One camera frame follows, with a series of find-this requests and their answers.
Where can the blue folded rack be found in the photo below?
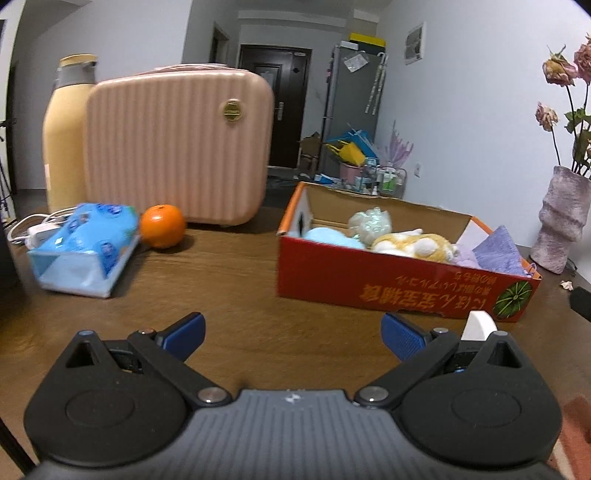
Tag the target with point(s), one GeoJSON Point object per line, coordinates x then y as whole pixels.
{"type": "Point", "coordinates": [358, 136]}

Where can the pink ribbed suitcase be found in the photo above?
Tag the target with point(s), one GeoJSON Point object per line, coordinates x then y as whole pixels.
{"type": "Point", "coordinates": [180, 147]}

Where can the clear plastic bag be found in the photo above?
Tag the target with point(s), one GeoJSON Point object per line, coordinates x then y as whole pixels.
{"type": "Point", "coordinates": [371, 224]}

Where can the pink textured vase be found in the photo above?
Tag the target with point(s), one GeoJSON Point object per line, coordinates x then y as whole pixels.
{"type": "Point", "coordinates": [561, 221]}

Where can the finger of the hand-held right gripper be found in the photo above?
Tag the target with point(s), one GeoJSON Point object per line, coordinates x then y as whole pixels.
{"type": "Point", "coordinates": [582, 303]}

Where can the hanging folded umbrellas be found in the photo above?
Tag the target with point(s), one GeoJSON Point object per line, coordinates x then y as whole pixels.
{"type": "Point", "coordinates": [376, 83]}

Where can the fallen rose petal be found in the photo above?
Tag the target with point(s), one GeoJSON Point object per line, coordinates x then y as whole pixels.
{"type": "Point", "coordinates": [567, 284]}

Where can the bunch of dried pink roses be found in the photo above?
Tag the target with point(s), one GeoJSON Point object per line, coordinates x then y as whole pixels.
{"type": "Point", "coordinates": [561, 71]}

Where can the yellow and black box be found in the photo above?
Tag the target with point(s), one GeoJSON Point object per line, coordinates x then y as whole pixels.
{"type": "Point", "coordinates": [367, 39]}

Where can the yellow and white plush toy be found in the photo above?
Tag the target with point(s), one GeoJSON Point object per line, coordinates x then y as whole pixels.
{"type": "Point", "coordinates": [411, 244]}

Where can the dark wooden door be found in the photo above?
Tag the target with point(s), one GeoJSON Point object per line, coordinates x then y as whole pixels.
{"type": "Point", "coordinates": [277, 106]}

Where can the orange cardboard box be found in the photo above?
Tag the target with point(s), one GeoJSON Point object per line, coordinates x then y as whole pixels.
{"type": "Point", "coordinates": [392, 286]}

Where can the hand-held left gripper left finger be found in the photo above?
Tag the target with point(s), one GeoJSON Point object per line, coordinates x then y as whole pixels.
{"type": "Point", "coordinates": [187, 334]}

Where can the light blue plush toy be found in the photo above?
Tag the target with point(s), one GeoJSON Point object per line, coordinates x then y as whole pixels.
{"type": "Point", "coordinates": [330, 237]}

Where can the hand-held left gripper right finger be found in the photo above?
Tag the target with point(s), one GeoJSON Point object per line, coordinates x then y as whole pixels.
{"type": "Point", "coordinates": [404, 337]}

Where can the lilac fuzzy plush toy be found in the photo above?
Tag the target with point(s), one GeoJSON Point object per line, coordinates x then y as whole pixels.
{"type": "Point", "coordinates": [465, 260]}

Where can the blue tissue pack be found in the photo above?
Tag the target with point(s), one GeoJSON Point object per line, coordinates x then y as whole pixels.
{"type": "Point", "coordinates": [83, 249]}

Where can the cream bottle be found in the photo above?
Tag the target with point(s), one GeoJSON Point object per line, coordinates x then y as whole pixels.
{"type": "Point", "coordinates": [64, 138]}

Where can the pink bucket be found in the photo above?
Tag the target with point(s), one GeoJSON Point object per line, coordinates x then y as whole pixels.
{"type": "Point", "coordinates": [351, 171]}

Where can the orange fruit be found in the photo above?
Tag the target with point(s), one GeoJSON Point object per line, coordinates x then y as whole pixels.
{"type": "Point", "coordinates": [162, 227]}

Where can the purple feather decoration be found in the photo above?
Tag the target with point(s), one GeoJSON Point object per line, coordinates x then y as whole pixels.
{"type": "Point", "coordinates": [399, 145]}

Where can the grey cabinet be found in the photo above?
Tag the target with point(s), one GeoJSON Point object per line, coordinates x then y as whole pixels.
{"type": "Point", "coordinates": [353, 92]}

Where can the purple cloth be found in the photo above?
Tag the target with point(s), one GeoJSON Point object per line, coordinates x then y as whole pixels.
{"type": "Point", "coordinates": [501, 254]}

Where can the white plastic piece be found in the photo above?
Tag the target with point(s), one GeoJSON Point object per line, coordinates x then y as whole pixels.
{"type": "Point", "coordinates": [478, 325]}

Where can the brown cardboard box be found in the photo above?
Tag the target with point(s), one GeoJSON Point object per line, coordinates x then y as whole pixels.
{"type": "Point", "coordinates": [310, 150]}

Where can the white wall panel box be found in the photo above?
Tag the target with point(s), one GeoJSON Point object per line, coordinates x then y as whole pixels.
{"type": "Point", "coordinates": [413, 44]}

